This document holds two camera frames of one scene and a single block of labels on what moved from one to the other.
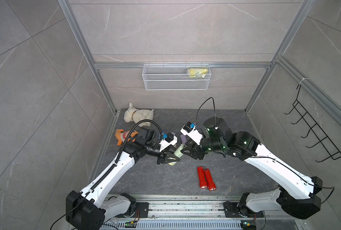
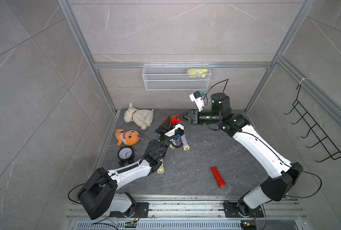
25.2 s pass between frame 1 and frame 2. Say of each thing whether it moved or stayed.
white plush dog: stayed
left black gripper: moved
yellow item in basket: stayed
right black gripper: moved
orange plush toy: stayed
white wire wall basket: stayed
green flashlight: moved
